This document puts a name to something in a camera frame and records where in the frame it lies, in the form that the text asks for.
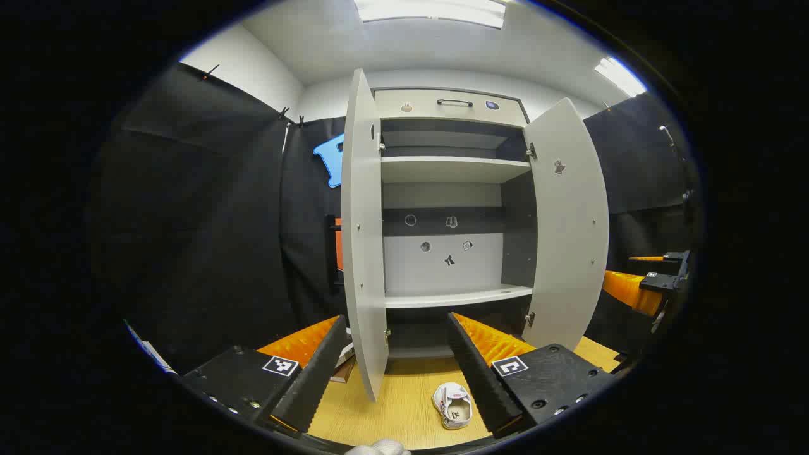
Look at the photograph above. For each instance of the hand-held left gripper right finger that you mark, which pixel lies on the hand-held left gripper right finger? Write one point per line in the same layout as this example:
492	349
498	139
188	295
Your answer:
480	379

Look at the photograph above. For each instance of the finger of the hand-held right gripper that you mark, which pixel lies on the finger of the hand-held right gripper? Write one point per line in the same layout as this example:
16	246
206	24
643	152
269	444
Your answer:
676	258
626	287

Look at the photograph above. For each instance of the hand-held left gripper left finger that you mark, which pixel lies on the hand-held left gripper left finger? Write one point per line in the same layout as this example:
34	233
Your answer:
316	379

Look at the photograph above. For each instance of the white canvas shoe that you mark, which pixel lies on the white canvas shoe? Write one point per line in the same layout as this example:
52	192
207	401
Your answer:
454	407

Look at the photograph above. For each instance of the grey shoe cabinet door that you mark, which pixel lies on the grey shoe cabinet door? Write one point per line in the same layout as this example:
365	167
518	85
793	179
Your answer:
565	240
363	253

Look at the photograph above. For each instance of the grey shoe cabinet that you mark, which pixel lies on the grey shoe cabinet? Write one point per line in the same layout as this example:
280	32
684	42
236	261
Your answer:
442	265

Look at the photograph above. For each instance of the white cabinet shelf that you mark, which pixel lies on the white cabinet shelf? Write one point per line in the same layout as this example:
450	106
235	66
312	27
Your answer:
449	169
455	297

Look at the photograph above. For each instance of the grey cabinet drawer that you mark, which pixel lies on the grey cabinet drawer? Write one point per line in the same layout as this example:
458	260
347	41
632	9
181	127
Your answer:
430	114

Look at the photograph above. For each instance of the brown book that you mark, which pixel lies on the brown book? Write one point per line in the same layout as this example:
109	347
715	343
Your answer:
344	374

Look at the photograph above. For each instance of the white cover book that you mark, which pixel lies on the white cover book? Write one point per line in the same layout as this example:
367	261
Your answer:
345	355

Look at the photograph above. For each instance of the metal stand rod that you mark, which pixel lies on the metal stand rod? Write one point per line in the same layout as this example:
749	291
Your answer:
668	134

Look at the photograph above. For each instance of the black backdrop cloth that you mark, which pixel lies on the black backdrop cloth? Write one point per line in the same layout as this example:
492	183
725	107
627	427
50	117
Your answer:
221	253

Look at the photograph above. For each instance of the white blue printed board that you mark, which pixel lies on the white blue printed board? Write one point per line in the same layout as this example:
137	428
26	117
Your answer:
152	354

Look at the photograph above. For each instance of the small ceiling light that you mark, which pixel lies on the small ceiling light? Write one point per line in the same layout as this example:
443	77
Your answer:
619	76

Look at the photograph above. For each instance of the long ceiling light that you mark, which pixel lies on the long ceiling light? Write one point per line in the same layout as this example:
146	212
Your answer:
430	11

